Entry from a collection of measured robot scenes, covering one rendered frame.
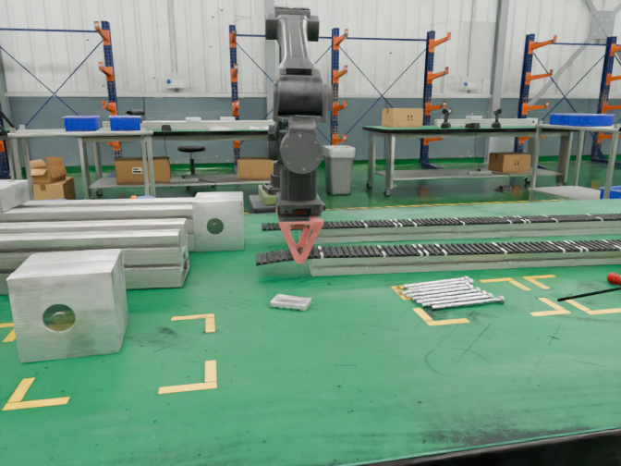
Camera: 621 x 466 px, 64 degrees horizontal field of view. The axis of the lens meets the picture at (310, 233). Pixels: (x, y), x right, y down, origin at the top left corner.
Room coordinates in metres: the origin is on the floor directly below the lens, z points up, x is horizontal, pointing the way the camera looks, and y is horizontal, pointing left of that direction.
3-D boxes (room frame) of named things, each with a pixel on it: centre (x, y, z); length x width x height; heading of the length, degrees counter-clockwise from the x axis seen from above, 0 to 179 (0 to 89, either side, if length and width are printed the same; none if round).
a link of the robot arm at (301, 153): (0.73, 0.01, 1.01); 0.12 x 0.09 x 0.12; 4
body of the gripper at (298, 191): (0.77, 0.02, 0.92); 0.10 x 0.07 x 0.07; 7
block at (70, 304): (0.54, 0.27, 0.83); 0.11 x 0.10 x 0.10; 13
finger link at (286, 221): (0.76, 0.02, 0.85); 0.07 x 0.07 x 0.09; 7
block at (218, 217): (0.95, 0.18, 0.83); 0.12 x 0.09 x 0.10; 7
